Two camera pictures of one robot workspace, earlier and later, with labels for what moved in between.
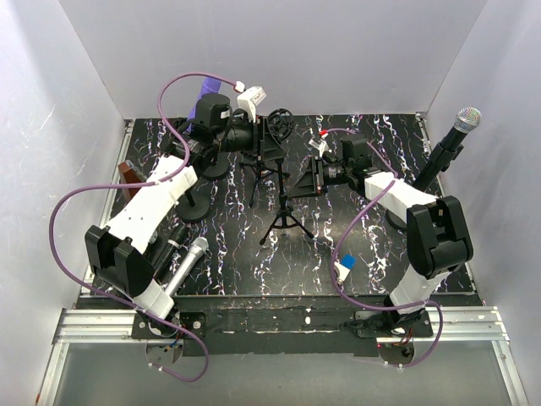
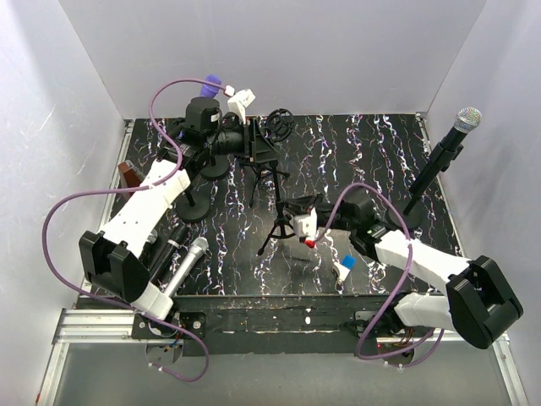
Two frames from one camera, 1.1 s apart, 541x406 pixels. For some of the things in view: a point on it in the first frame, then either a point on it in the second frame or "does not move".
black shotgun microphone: x=176 y=240 does not move
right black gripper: x=312 y=181 → x=303 y=205
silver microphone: x=199 y=245 does not move
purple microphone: x=210 y=86 does not move
